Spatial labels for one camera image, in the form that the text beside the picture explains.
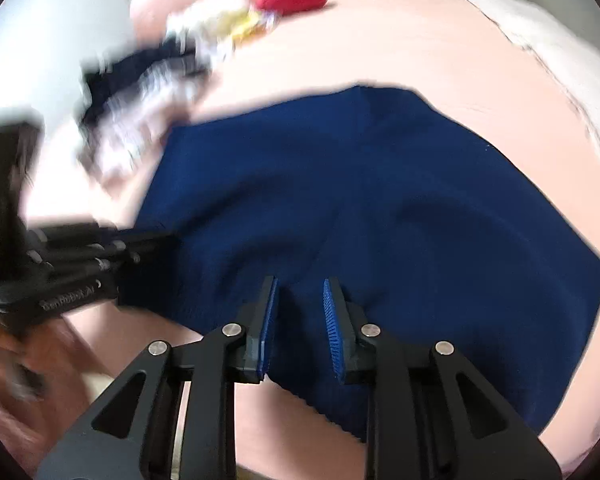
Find white plush toy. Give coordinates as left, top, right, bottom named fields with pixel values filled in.
left=165, top=0, right=253, bottom=56

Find light pink printed shirt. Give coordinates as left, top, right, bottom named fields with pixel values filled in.
left=82, top=110, right=173, bottom=186

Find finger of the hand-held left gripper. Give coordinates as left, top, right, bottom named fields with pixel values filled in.
left=27, top=222, right=183, bottom=256
left=40, top=247, right=146, bottom=286

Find dark navy garment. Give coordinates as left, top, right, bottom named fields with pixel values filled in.
left=77, top=40, right=206, bottom=126

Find navy shorts with white stripes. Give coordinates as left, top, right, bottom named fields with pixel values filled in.
left=117, top=85, right=600, bottom=443

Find white navy striped top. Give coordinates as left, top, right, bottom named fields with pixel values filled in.
left=80, top=60, right=216, bottom=181

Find yellow packet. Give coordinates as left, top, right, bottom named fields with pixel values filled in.
left=227, top=10, right=281, bottom=46

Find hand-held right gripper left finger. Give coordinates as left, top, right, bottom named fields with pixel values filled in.
left=36, top=275, right=280, bottom=480

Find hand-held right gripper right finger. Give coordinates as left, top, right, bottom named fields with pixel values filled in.
left=322, top=276, right=563, bottom=480

